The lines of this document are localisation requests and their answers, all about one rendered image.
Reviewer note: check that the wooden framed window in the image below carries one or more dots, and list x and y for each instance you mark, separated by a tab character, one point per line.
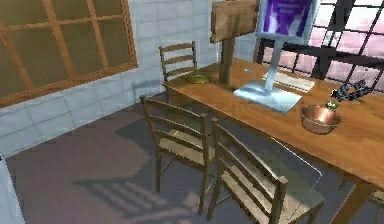
60	43

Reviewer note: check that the wooden slatted chair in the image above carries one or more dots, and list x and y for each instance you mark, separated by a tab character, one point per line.
180	140
253	180
178	60

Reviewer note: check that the white keyboard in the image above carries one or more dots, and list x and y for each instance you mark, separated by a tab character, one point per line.
293	81

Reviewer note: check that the copper bowl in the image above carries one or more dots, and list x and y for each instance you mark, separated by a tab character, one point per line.
320	119

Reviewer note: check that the green round dish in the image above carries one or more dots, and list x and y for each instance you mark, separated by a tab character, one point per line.
198	78

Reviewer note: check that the black framed window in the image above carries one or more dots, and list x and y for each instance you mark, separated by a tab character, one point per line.
346	46

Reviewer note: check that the pale blue computer monitor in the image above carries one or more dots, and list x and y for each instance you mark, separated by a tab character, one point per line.
283	20

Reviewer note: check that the wooden board on post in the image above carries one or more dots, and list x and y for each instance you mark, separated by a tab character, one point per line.
233	23

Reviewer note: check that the wooden table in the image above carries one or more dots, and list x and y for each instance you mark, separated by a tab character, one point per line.
353	140

